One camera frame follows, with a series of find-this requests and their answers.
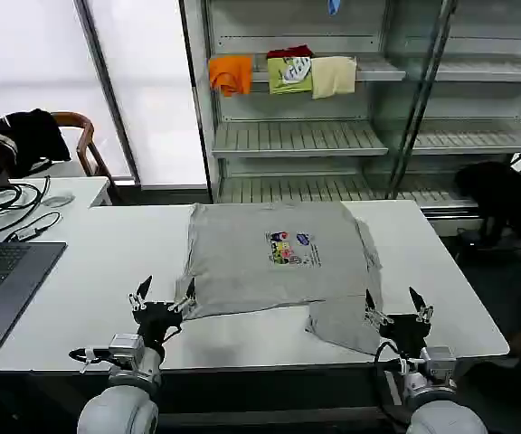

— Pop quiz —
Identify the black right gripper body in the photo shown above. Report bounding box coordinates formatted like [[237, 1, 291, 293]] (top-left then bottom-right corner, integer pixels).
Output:
[[376, 313, 430, 359]]

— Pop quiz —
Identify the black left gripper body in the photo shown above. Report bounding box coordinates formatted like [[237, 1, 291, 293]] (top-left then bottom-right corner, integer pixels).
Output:
[[133, 300, 185, 350]]

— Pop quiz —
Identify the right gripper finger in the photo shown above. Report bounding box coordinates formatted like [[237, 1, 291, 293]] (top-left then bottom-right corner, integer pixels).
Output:
[[407, 286, 435, 324], [363, 288, 395, 327]]

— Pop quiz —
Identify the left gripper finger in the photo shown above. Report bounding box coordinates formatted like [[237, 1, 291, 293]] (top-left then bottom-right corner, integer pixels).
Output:
[[166, 277, 197, 315], [128, 274, 154, 313]]

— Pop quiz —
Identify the grey printed t-shirt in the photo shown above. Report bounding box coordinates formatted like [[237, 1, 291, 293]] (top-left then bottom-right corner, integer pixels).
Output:
[[174, 201, 385, 356]]

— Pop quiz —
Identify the round clear disc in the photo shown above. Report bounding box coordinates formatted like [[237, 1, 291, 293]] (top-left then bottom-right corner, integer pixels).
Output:
[[42, 193, 76, 209]]

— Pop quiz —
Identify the black bag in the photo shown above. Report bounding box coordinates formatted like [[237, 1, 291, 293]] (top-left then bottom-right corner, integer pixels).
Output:
[[453, 161, 521, 250]]

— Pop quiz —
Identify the dark grey laptop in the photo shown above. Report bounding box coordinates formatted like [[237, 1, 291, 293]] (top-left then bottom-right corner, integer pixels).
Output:
[[0, 224, 69, 354]]

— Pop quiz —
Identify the brown wooden chair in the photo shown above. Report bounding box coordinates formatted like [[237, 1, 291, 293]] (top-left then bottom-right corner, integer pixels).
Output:
[[0, 110, 109, 180]]

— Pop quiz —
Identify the empty grey metal shelf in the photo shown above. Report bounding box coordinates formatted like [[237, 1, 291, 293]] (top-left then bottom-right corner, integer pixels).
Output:
[[385, 0, 521, 221]]

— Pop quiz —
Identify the grey metal shelf with clothes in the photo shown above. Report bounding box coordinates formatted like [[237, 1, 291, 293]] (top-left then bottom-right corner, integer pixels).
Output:
[[180, 0, 409, 205]]

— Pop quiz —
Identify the black garment with white stripes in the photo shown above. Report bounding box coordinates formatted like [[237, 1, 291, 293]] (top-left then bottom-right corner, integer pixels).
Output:
[[0, 108, 72, 179]]

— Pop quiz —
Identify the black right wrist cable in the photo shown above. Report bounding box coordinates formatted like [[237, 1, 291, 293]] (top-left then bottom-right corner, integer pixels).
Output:
[[374, 340, 412, 420]]

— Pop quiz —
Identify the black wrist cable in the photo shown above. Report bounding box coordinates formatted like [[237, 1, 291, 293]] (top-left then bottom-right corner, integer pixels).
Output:
[[69, 346, 113, 374], [374, 340, 412, 420]]

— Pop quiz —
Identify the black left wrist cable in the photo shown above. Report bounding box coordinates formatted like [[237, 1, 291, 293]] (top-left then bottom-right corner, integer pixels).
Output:
[[69, 346, 113, 374]]

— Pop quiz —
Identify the grey adapter with black cable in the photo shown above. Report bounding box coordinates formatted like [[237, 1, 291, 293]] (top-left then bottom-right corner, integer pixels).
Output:
[[0, 210, 63, 244]]

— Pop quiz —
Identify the coiled black cable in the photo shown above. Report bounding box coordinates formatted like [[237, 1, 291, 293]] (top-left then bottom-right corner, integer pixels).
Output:
[[0, 175, 52, 216]]

